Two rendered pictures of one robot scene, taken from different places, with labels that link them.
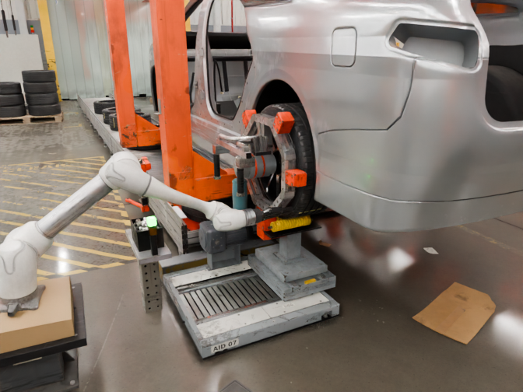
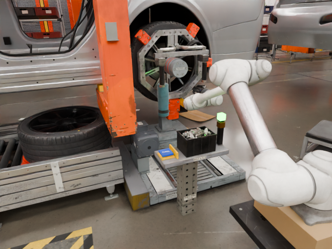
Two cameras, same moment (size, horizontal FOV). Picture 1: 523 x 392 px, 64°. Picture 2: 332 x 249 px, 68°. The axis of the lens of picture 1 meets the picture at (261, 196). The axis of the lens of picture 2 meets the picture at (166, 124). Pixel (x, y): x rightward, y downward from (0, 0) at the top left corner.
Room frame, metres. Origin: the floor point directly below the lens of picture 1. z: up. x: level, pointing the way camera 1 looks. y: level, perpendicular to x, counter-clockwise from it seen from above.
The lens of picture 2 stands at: (2.16, 1.99, 1.20)
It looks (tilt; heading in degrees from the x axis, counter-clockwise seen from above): 23 degrees down; 275
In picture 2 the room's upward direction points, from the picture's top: 1 degrees counter-clockwise
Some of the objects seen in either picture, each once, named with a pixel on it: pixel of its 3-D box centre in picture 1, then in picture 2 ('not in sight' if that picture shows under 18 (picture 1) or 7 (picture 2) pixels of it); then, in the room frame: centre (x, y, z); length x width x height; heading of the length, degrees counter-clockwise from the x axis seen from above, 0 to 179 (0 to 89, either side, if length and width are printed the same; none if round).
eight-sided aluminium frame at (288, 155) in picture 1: (266, 163); (171, 65); (2.29, -0.03, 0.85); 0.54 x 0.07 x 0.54; 26
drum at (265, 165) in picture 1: (254, 165); (174, 66); (2.26, 0.04, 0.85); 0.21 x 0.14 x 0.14; 116
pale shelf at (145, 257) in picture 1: (146, 243); (191, 152); (2.13, 0.64, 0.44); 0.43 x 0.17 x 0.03; 26
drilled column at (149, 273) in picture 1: (149, 275); (186, 184); (2.15, 0.66, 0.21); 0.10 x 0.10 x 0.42; 26
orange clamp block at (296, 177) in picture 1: (295, 177); (205, 62); (2.01, -0.17, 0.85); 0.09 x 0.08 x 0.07; 26
